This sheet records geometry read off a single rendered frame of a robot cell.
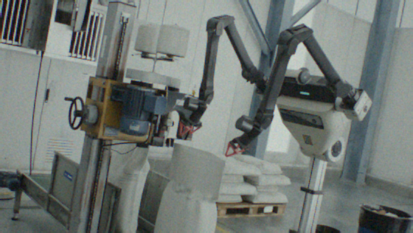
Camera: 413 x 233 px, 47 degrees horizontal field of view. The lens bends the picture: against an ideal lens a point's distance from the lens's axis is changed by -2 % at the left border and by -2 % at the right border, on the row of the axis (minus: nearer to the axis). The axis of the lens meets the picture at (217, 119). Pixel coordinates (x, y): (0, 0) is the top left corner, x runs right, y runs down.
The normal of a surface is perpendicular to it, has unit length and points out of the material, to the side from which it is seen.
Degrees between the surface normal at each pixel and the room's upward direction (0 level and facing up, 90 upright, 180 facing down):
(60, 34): 90
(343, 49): 90
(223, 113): 90
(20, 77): 90
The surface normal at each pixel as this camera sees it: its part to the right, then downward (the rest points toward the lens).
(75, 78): 0.62, 0.16
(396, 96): -0.76, -0.11
